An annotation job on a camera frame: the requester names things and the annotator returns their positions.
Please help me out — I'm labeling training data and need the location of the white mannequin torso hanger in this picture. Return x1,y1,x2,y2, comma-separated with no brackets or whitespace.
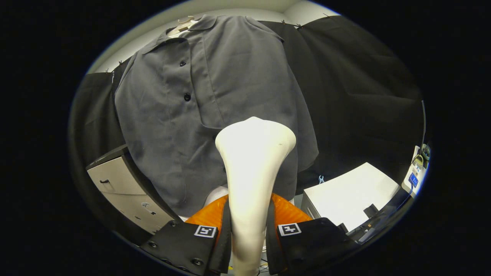
166,15,231,208

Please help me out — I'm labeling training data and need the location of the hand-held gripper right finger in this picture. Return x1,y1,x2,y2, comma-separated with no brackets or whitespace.
265,193,359,276

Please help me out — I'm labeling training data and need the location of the grey sleeveless button shirt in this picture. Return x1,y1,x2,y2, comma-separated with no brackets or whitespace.
114,15,320,217

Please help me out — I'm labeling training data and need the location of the white garment steamer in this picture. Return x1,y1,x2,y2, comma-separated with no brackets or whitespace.
215,116,297,276

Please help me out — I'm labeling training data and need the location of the white power strip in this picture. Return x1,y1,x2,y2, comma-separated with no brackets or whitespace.
401,145,431,198

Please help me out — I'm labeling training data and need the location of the white side table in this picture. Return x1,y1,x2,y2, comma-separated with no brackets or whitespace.
301,162,400,233

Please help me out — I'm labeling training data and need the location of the grey drawer cabinet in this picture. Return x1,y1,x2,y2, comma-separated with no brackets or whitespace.
85,145,183,235

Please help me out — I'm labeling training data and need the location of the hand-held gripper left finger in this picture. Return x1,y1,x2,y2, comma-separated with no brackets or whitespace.
140,194,233,276

